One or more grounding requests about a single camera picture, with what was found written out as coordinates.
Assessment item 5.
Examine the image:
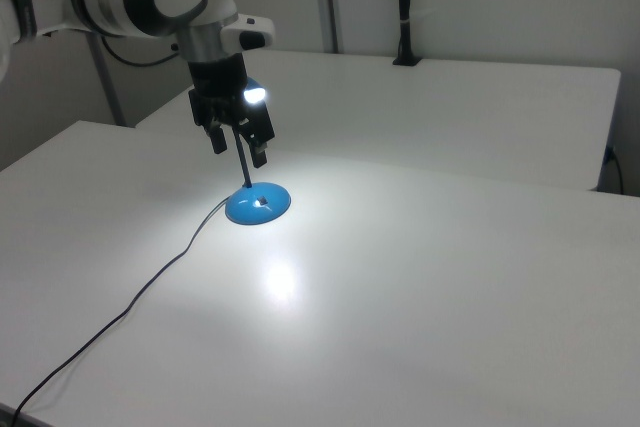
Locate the blue gooseneck desk lamp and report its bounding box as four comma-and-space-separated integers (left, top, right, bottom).
224, 77, 294, 225

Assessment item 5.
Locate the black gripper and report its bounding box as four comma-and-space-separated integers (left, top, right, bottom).
187, 57, 276, 170

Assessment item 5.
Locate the thin black lamp power cable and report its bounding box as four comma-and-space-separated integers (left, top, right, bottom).
10, 198, 231, 427

